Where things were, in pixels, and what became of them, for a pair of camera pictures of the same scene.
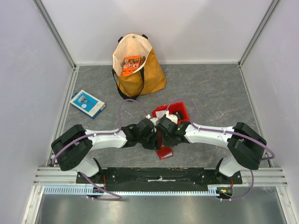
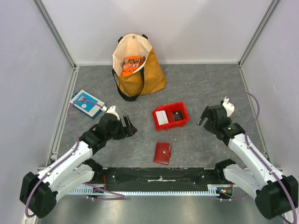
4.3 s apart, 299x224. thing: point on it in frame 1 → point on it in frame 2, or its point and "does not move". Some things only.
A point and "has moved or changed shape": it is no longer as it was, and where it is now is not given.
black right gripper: [167, 141] → [208, 115]
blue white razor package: [87, 104] does not move
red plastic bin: [177, 108] does not move
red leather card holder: [164, 152] has moved or changed shape
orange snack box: [131, 64] does not move
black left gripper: [154, 145] → [131, 129]
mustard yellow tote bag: [147, 77] does not move
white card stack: [160, 114] does not move
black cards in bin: [179, 115] does not move
